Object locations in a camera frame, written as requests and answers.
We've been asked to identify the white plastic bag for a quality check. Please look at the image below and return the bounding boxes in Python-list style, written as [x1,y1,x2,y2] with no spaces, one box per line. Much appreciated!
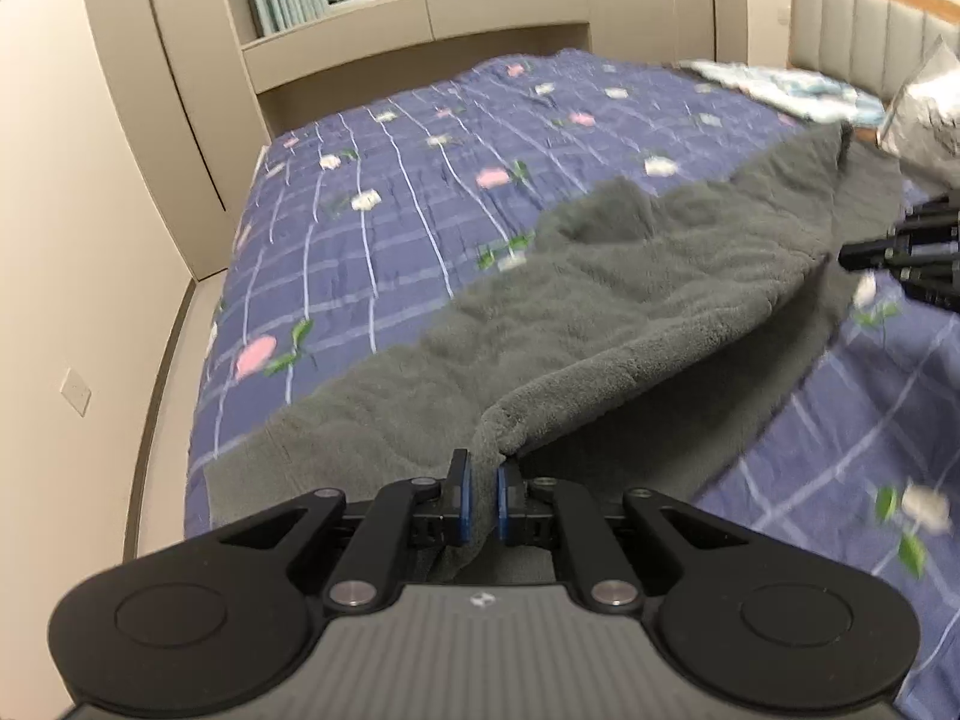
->
[874,37,960,188]

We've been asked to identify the white wall socket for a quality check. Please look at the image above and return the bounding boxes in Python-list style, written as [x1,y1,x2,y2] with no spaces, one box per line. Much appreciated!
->
[60,367,93,418]

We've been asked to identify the beige wardrobe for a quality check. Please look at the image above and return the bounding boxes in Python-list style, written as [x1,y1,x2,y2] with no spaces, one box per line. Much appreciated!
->
[75,0,272,280]
[667,0,751,65]

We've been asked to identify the beige window cabinet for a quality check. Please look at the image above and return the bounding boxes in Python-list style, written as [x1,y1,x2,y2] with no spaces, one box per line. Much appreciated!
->
[240,0,676,115]

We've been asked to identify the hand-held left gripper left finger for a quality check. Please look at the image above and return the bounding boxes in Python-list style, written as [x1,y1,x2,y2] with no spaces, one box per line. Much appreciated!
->
[191,450,472,612]

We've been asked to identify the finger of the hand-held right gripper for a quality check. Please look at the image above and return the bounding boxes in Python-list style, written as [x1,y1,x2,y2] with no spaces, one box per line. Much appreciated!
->
[838,238,960,310]
[889,193,960,250]

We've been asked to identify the light blue patterned blanket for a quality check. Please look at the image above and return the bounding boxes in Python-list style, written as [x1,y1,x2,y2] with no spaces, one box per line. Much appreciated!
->
[679,60,890,128]

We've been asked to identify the grey padded wooden headboard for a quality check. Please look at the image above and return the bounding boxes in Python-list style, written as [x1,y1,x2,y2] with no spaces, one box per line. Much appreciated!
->
[787,0,960,102]

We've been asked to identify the grey fleece pants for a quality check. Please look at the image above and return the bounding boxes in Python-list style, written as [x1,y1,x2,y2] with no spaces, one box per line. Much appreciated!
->
[202,120,923,586]

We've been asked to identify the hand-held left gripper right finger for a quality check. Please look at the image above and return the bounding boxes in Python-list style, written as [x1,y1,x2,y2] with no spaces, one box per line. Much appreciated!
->
[496,460,752,616]

